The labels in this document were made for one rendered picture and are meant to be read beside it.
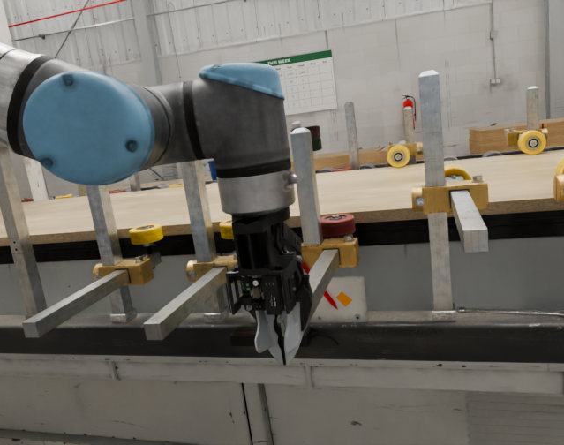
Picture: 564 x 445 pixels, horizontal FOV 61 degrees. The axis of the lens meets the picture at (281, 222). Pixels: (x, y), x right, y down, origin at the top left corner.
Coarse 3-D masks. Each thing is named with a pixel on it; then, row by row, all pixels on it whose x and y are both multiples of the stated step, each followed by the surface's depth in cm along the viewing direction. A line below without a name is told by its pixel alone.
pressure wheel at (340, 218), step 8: (328, 216) 107; (336, 216) 105; (344, 216) 106; (352, 216) 104; (328, 224) 102; (336, 224) 102; (344, 224) 102; (352, 224) 103; (328, 232) 102; (336, 232) 102; (344, 232) 102; (352, 232) 103
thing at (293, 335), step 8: (296, 312) 62; (288, 320) 60; (296, 320) 62; (288, 328) 60; (296, 328) 62; (288, 336) 59; (296, 336) 62; (288, 344) 59; (296, 344) 62; (288, 352) 59; (296, 352) 63; (288, 360) 64
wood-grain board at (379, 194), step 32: (480, 160) 170; (512, 160) 160; (544, 160) 151; (128, 192) 217; (160, 192) 200; (320, 192) 145; (352, 192) 138; (384, 192) 131; (512, 192) 110; (544, 192) 105; (0, 224) 169; (32, 224) 159; (64, 224) 150; (128, 224) 135; (160, 224) 128; (288, 224) 117
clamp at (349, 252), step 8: (328, 240) 101; (336, 240) 100; (304, 248) 100; (312, 248) 99; (320, 248) 99; (328, 248) 98; (336, 248) 98; (344, 248) 97; (352, 248) 97; (304, 256) 100; (312, 256) 100; (344, 256) 98; (352, 256) 97; (312, 264) 100; (344, 264) 98; (352, 264) 98
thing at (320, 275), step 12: (324, 252) 97; (336, 252) 96; (324, 264) 89; (336, 264) 95; (312, 276) 83; (324, 276) 84; (312, 288) 77; (324, 288) 83; (312, 300) 75; (312, 312) 74
